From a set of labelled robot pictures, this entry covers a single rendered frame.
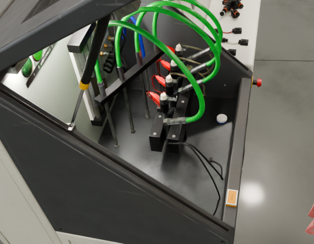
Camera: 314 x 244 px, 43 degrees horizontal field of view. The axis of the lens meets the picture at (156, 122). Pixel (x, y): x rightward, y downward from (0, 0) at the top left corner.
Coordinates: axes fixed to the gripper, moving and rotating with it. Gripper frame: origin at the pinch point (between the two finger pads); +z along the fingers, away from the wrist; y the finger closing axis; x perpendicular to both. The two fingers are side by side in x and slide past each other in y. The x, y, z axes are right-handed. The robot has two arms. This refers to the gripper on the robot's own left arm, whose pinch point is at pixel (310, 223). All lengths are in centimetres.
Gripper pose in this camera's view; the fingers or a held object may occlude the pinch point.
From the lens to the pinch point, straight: 115.3
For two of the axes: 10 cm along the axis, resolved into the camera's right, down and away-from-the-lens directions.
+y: -3.8, 7.1, -5.9
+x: 8.6, 5.1, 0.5
